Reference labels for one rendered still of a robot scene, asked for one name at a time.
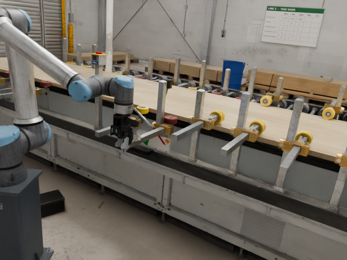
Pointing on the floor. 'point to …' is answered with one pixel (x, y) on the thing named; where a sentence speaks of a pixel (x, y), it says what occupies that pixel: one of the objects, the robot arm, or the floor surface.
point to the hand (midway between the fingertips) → (124, 149)
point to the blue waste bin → (237, 72)
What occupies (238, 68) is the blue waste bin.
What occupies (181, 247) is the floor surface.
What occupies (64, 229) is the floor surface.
